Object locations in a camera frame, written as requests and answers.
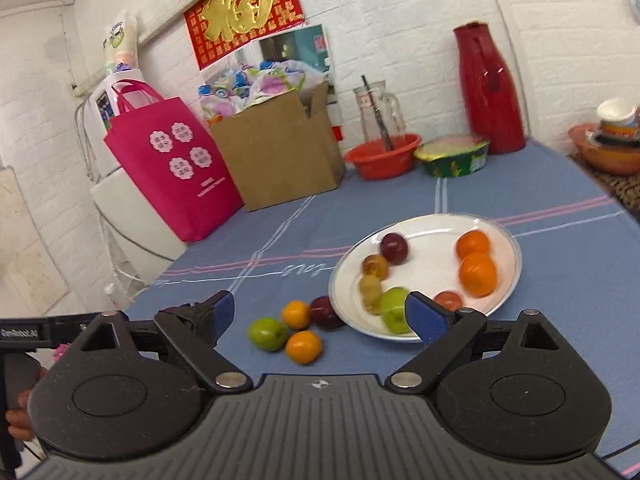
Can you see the white washing machine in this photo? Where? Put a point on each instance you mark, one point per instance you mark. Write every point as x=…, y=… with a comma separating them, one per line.
x=130, y=210

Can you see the dark red plum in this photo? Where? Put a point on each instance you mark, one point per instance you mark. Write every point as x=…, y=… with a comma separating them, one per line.
x=325, y=312
x=394, y=248

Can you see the blue striped tablecloth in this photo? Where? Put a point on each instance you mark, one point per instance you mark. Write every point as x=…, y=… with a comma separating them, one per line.
x=555, y=285

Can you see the glass pitcher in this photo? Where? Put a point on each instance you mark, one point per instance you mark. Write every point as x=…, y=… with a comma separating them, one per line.
x=377, y=120

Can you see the white green packet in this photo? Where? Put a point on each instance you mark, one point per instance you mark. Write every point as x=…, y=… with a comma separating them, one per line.
x=120, y=42

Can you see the white plate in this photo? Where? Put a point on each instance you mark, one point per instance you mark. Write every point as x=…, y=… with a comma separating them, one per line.
x=430, y=265

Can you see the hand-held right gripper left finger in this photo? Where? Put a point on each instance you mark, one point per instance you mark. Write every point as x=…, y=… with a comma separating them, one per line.
x=223, y=312

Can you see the white plastic bottle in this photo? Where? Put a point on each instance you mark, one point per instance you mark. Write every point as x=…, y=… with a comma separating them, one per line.
x=108, y=290

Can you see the green apple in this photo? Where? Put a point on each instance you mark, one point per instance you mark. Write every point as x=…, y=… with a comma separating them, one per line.
x=392, y=310

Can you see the red thermos jug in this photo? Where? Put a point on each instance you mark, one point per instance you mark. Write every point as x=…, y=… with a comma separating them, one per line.
x=487, y=90

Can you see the person's left hand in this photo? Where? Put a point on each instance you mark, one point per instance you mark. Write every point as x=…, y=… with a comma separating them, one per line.
x=20, y=422

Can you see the red gold wall hanging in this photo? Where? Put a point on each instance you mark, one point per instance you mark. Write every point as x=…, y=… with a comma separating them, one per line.
x=240, y=5

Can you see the red plastic basin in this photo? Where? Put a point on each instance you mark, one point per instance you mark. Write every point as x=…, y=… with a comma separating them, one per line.
x=382, y=160

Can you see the floral cloth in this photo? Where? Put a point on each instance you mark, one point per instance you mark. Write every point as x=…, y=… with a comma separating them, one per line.
x=270, y=82

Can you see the pink tote bag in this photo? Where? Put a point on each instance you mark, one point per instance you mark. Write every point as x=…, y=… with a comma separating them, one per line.
x=170, y=185

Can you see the green patterned bowl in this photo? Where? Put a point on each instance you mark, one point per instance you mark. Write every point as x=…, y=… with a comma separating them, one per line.
x=452, y=160

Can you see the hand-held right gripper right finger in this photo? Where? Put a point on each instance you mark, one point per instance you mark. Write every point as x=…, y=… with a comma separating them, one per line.
x=425, y=317

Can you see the dark knitted cloth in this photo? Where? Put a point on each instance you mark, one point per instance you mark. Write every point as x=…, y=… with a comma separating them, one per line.
x=615, y=187

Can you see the red yellow plum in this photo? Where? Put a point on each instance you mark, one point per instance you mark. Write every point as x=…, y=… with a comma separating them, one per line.
x=375, y=266

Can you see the cardboard box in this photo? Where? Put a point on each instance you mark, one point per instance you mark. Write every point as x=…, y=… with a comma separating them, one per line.
x=280, y=155

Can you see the large orange mandarin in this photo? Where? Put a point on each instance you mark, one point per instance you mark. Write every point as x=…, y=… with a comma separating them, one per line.
x=472, y=244
x=478, y=274

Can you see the black stirring stick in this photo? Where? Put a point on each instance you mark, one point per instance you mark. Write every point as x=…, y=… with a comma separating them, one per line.
x=376, y=110

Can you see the orange plastic bowl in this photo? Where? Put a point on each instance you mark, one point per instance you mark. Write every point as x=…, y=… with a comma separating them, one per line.
x=607, y=157

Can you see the white paper cup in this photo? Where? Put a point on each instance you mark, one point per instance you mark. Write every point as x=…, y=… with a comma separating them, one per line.
x=617, y=115

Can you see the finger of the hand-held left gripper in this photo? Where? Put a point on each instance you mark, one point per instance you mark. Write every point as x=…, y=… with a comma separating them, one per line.
x=196, y=317

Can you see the small orange mandarin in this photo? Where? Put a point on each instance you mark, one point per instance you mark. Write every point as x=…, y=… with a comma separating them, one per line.
x=303, y=346
x=296, y=314

